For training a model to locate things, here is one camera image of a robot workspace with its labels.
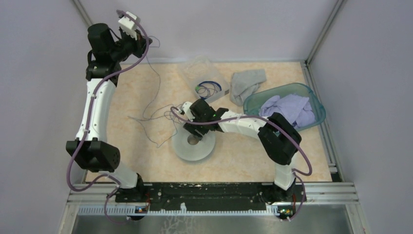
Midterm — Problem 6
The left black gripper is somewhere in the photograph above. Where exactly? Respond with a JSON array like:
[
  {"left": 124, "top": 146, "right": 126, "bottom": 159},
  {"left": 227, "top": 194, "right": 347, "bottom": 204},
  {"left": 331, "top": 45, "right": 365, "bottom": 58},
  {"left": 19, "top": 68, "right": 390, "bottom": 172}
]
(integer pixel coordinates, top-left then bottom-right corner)
[{"left": 110, "top": 28, "right": 152, "bottom": 62}]

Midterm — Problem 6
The white perforated cable spool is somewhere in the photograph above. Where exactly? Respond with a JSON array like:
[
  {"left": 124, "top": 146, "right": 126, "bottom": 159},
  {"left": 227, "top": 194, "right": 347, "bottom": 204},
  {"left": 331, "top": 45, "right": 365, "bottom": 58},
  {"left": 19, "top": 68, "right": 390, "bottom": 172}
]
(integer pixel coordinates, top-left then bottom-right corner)
[{"left": 171, "top": 129, "right": 216, "bottom": 162}]

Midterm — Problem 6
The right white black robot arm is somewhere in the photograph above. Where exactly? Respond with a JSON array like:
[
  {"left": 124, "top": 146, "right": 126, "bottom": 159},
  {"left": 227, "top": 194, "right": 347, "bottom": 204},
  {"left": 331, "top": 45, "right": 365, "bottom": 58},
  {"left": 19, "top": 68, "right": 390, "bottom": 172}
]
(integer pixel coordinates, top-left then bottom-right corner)
[{"left": 178, "top": 99, "right": 302, "bottom": 201}]

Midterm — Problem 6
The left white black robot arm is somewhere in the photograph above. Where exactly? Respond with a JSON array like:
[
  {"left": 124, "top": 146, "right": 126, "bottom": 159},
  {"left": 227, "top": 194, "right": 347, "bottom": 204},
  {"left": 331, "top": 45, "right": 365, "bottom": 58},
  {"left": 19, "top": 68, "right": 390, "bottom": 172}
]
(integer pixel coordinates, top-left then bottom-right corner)
[{"left": 66, "top": 23, "right": 151, "bottom": 202}]

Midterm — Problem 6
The clear plastic container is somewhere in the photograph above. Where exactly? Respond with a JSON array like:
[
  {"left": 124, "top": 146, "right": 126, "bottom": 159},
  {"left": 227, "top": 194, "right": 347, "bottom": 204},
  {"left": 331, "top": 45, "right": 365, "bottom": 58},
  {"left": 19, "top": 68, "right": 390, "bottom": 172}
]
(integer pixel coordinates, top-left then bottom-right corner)
[{"left": 178, "top": 56, "right": 230, "bottom": 103}]

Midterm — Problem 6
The teal plastic basin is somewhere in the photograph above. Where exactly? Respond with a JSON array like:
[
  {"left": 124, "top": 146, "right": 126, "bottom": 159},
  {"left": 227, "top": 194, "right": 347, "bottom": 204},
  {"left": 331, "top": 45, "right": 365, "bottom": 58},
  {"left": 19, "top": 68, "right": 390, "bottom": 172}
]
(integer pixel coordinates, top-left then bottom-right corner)
[{"left": 244, "top": 83, "right": 326, "bottom": 131}]

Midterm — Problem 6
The grey towel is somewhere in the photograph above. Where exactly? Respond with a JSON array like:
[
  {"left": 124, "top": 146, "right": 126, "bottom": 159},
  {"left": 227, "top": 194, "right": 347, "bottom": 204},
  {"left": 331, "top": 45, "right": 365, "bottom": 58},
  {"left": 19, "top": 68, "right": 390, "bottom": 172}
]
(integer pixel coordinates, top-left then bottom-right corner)
[{"left": 230, "top": 69, "right": 267, "bottom": 106}]

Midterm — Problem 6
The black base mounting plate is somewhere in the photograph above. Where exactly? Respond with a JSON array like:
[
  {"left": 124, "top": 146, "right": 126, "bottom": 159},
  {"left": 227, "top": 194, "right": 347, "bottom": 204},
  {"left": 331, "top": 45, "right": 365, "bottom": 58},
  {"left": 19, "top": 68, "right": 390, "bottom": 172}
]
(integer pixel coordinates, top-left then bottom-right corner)
[{"left": 114, "top": 182, "right": 307, "bottom": 212}]

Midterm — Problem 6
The lavender cloth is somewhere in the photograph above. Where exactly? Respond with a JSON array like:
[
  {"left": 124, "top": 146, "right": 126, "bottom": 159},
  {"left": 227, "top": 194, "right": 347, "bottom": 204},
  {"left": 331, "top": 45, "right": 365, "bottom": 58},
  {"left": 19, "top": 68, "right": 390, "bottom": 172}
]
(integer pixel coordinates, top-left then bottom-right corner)
[{"left": 259, "top": 94, "right": 316, "bottom": 129}]

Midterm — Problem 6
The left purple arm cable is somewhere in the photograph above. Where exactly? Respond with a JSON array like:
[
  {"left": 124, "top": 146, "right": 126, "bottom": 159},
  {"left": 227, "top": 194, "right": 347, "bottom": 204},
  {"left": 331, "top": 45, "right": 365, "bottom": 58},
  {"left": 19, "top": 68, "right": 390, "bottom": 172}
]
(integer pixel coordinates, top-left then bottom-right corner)
[{"left": 66, "top": 9, "right": 150, "bottom": 226}]

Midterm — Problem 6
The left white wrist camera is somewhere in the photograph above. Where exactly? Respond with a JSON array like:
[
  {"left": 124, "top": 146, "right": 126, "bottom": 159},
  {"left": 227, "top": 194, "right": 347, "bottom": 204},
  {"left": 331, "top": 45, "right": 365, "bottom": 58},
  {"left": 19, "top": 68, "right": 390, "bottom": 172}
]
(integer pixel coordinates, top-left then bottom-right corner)
[{"left": 118, "top": 12, "right": 140, "bottom": 33}]

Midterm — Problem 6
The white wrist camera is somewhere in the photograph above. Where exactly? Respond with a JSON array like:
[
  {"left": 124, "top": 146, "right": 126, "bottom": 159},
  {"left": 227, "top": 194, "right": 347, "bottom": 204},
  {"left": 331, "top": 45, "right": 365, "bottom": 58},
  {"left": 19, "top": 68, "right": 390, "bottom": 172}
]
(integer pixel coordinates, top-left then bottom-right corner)
[
  {"left": 180, "top": 101, "right": 194, "bottom": 120},
  {"left": 118, "top": 12, "right": 140, "bottom": 33}
]

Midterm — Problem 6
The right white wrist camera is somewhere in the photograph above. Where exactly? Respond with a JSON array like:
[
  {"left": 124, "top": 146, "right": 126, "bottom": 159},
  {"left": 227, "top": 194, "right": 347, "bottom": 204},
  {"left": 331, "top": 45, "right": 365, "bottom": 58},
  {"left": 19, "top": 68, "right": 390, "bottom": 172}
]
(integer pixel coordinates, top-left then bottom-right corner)
[{"left": 180, "top": 101, "right": 194, "bottom": 120}]

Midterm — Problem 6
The coiled blue cable in container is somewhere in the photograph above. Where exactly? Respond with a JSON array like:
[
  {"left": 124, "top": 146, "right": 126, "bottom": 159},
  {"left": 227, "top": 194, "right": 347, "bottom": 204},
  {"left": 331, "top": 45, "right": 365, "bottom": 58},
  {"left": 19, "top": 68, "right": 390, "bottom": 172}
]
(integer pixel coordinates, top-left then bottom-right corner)
[{"left": 195, "top": 80, "right": 223, "bottom": 100}]

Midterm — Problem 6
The white slotted cable duct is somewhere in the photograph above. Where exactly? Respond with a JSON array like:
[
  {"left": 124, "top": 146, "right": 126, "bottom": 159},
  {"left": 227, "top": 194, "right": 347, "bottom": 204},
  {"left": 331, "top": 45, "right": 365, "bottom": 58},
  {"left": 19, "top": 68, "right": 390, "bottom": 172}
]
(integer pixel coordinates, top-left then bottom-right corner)
[{"left": 77, "top": 203, "right": 280, "bottom": 216}]

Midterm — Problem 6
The aluminium frame rail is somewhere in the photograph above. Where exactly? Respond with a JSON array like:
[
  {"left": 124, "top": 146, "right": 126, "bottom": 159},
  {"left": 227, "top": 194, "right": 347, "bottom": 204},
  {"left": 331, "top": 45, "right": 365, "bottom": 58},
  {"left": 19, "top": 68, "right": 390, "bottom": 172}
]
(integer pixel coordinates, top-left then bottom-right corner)
[{"left": 304, "top": 182, "right": 359, "bottom": 205}]

